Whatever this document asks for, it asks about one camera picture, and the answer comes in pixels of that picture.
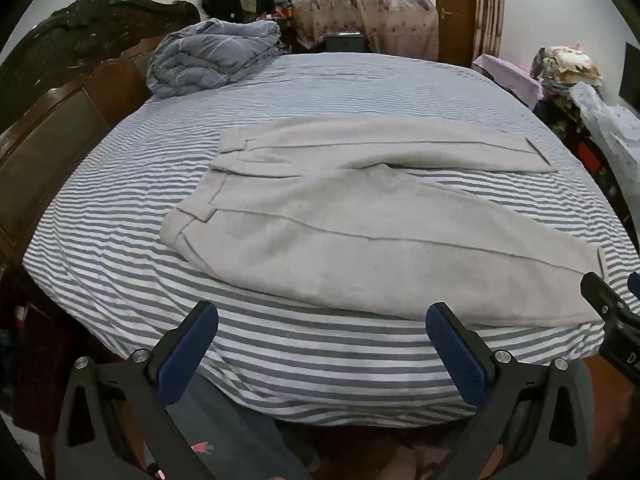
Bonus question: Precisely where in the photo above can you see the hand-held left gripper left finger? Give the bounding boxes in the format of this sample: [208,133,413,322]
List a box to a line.
[54,301,220,480]

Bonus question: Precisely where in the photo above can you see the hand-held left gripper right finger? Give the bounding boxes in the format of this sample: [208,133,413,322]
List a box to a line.
[425,302,591,480]

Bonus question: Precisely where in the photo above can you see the light grey pants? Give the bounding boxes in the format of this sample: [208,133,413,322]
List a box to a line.
[160,114,609,324]

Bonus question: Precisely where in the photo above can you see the bed with striped sheet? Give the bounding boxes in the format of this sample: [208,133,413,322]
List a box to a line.
[22,51,640,429]

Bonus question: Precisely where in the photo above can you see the white dotted cloth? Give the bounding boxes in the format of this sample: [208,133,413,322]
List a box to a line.
[570,82,640,162]

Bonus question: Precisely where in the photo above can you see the black monitor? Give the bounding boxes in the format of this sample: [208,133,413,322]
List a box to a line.
[619,42,640,111]

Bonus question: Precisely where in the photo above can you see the pile of floral bedding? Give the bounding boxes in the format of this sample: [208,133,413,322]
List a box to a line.
[531,45,604,97]

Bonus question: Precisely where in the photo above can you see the purple cloth cover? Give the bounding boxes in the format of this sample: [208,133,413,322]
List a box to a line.
[472,54,546,109]

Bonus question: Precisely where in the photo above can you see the dark carved wooden headboard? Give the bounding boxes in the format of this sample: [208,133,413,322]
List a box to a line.
[0,0,202,266]

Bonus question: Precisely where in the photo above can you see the folded blue-grey quilt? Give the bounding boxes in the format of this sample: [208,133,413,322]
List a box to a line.
[146,17,283,100]

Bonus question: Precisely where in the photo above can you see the brown wooden door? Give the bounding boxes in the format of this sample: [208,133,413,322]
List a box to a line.
[436,0,478,66]

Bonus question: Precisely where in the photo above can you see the black box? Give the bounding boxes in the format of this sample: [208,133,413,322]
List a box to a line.
[324,31,366,54]

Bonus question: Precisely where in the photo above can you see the pile of colourful clutter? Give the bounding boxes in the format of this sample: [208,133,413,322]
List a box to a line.
[272,0,302,54]

